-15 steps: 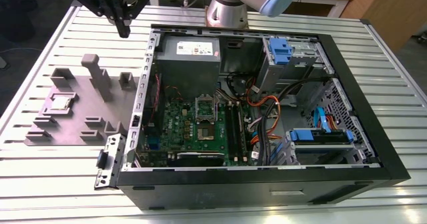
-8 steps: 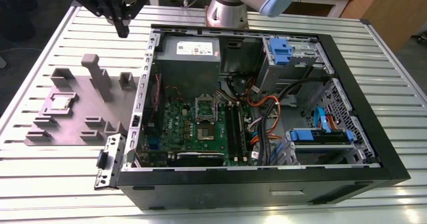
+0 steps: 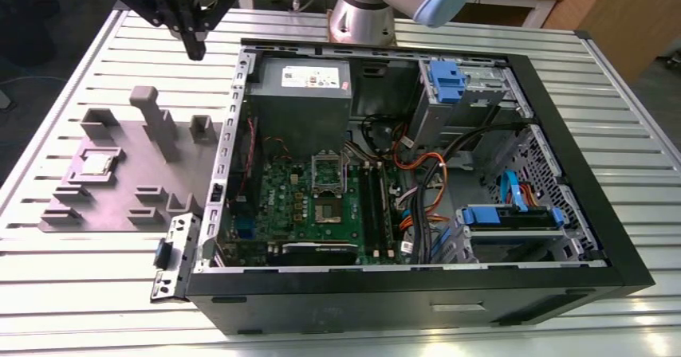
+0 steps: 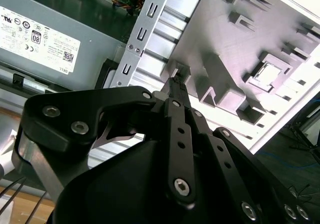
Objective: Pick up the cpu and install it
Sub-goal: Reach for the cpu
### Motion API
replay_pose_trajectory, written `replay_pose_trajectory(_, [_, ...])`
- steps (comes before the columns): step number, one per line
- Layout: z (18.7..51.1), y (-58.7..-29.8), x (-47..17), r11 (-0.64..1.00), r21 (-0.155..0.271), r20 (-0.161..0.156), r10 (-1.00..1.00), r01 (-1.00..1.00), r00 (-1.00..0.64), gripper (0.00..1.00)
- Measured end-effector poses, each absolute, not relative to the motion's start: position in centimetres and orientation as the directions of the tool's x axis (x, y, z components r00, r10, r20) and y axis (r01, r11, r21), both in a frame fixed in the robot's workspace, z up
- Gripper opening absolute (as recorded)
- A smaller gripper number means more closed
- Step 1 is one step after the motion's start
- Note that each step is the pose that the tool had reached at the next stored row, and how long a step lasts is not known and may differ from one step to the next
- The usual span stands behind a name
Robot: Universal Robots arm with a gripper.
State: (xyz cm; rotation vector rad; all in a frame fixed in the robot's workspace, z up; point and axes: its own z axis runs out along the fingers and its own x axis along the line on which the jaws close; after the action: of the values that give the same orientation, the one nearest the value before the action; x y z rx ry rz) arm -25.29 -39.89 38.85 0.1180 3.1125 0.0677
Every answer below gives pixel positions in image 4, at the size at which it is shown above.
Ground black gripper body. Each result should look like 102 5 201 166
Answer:
51 138 237 224

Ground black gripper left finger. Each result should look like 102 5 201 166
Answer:
11 77 198 210

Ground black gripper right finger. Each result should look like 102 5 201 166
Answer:
179 82 317 224

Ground silver CPU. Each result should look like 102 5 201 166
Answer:
251 61 280 90

